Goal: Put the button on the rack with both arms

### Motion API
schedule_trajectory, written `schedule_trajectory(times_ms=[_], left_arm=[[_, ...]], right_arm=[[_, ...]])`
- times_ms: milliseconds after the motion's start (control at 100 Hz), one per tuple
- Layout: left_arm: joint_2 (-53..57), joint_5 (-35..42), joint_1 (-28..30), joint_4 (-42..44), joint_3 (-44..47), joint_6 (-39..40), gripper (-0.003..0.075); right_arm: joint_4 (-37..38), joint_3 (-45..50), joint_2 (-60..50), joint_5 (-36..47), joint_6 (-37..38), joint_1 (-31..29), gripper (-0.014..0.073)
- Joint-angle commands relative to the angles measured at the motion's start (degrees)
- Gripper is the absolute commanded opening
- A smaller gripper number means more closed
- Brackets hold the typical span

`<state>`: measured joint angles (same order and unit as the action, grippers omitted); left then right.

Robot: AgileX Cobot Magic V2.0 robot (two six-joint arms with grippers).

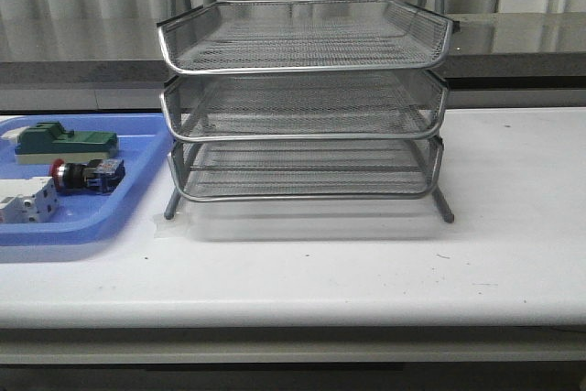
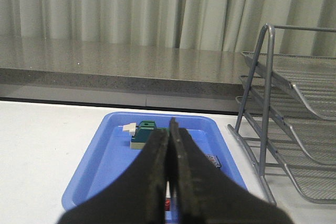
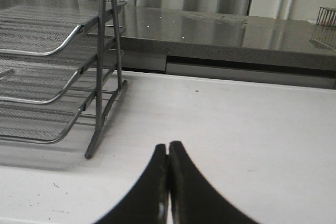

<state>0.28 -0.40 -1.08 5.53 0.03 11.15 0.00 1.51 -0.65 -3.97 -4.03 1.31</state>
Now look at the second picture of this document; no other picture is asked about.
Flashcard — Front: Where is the grey metal rack frame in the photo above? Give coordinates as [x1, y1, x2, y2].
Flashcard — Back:
[227, 23, 336, 206]

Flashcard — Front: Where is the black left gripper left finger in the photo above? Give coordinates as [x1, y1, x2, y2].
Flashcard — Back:
[59, 130, 169, 223]

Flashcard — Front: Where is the grey curtain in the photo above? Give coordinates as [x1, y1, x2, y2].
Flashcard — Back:
[1, 0, 335, 52]

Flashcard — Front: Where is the red emergency stop push button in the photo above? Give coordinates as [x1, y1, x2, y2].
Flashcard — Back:
[164, 154, 222, 211]

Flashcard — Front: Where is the grey stone counter ledge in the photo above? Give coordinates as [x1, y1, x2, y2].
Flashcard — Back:
[1, 36, 249, 114]

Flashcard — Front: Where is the blue plastic tray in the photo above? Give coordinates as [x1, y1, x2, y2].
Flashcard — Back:
[62, 112, 247, 211]

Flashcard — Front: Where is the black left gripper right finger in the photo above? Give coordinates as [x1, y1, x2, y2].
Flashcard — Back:
[167, 118, 292, 223]

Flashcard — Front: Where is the mesh rack tray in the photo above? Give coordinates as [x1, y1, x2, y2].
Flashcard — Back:
[240, 51, 336, 121]
[229, 97, 335, 204]
[269, 109, 335, 166]

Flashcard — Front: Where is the green electrical module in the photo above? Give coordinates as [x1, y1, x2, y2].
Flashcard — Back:
[122, 120, 168, 150]

